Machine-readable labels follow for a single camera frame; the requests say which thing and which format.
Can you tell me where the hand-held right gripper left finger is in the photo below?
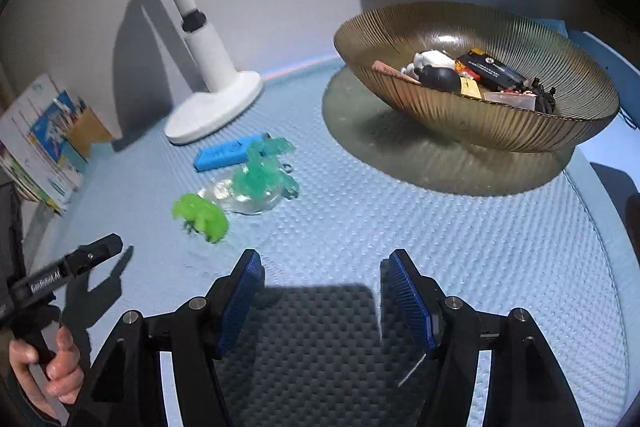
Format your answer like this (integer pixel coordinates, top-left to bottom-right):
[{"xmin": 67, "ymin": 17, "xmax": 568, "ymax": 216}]
[{"xmin": 67, "ymin": 248, "xmax": 265, "ymax": 427}]

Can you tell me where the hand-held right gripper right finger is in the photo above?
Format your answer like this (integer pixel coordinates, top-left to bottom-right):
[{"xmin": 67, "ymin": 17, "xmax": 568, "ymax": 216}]
[{"xmin": 380, "ymin": 249, "xmax": 586, "ymax": 427}]

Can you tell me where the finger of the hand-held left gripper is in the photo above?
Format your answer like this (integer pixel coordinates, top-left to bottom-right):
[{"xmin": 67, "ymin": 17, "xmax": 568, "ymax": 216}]
[{"xmin": 59, "ymin": 233, "xmax": 124, "ymax": 282}]

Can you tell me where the amber ribbed glass bowl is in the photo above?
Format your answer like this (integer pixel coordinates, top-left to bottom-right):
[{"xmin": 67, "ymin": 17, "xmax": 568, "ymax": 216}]
[{"xmin": 333, "ymin": 1, "xmax": 621, "ymax": 154}]

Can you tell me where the pink card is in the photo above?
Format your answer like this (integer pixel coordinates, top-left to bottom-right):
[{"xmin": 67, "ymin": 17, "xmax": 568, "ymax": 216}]
[{"xmin": 371, "ymin": 61, "xmax": 422, "ymax": 84}]

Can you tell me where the white figurine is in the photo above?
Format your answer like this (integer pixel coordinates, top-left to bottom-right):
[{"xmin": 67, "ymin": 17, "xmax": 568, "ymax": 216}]
[{"xmin": 402, "ymin": 51, "xmax": 457, "ymax": 78}]

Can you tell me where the person's left forearm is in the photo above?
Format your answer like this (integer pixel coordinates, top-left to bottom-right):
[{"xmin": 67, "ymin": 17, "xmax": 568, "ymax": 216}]
[{"xmin": 15, "ymin": 379, "xmax": 71, "ymax": 427}]

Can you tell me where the person's left hand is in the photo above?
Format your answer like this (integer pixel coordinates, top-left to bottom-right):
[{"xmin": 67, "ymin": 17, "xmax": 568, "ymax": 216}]
[{"xmin": 7, "ymin": 326, "xmax": 86, "ymax": 414}]

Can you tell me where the green plastic toy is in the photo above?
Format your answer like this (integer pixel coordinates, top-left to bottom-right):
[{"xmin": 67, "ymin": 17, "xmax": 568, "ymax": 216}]
[{"xmin": 172, "ymin": 193, "xmax": 230, "ymax": 244}]

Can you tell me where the clear plastic bag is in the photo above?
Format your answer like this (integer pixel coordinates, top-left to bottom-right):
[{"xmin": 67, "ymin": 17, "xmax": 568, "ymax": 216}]
[{"xmin": 197, "ymin": 179, "xmax": 282, "ymax": 214}]

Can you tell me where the brown cardboard box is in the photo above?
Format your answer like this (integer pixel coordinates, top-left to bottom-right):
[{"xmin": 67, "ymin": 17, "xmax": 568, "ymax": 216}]
[{"xmin": 65, "ymin": 107, "xmax": 115, "ymax": 158}]

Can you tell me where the teal plastic toy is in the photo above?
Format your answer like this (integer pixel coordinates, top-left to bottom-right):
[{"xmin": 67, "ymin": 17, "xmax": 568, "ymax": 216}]
[{"xmin": 231, "ymin": 137, "xmax": 302, "ymax": 201}]

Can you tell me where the blue lighter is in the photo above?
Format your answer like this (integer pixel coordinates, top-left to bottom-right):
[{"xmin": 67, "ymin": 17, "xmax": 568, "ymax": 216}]
[{"xmin": 193, "ymin": 134, "xmax": 269, "ymax": 173}]

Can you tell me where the white desk lamp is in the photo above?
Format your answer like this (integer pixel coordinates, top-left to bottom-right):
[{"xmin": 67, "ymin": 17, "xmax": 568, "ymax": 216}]
[{"xmin": 44, "ymin": 0, "xmax": 264, "ymax": 146}]

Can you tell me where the yellow tag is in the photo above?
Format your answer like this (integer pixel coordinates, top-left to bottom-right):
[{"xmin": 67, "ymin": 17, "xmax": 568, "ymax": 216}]
[{"xmin": 459, "ymin": 77, "xmax": 484, "ymax": 100}]

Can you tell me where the black round object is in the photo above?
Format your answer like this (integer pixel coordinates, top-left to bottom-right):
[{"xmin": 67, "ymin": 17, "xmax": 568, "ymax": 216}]
[{"xmin": 417, "ymin": 64, "xmax": 461, "ymax": 94}]

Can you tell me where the black rectangular box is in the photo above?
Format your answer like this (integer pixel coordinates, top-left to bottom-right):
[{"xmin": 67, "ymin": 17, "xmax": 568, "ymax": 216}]
[{"xmin": 456, "ymin": 50, "xmax": 532, "ymax": 90}]

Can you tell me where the black keychain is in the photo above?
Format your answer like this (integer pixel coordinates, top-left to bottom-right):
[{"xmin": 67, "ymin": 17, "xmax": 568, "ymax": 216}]
[{"xmin": 529, "ymin": 78, "xmax": 557, "ymax": 113}]

